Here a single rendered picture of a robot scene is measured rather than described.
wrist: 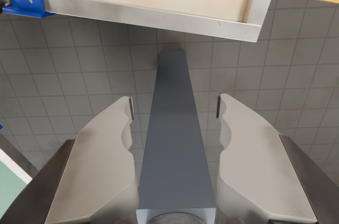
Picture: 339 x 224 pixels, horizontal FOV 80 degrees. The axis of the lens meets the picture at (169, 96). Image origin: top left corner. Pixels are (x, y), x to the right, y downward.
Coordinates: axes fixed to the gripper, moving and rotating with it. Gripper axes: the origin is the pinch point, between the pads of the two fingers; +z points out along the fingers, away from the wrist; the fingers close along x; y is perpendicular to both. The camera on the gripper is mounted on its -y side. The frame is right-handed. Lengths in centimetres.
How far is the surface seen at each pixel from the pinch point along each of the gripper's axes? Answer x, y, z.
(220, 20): 10.9, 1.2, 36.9
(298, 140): 115, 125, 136
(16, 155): -54, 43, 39
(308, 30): 95, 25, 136
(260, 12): 19.4, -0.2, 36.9
